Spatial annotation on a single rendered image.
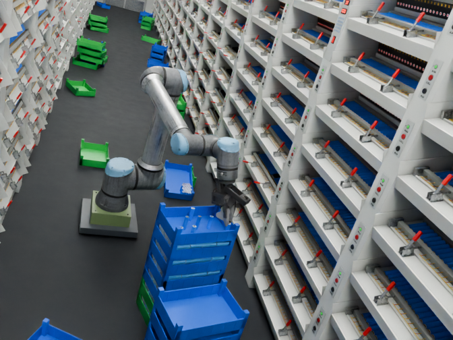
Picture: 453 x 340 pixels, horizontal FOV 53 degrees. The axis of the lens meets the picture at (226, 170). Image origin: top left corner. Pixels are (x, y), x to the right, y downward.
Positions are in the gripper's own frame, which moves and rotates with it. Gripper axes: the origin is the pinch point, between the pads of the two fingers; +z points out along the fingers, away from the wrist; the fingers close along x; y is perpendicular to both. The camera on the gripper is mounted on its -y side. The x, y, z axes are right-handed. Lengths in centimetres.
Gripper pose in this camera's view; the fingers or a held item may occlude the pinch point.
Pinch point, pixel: (228, 223)
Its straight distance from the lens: 197.1
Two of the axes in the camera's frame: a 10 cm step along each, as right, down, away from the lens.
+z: -0.4, 9.6, 2.8
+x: -5.0, 2.2, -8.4
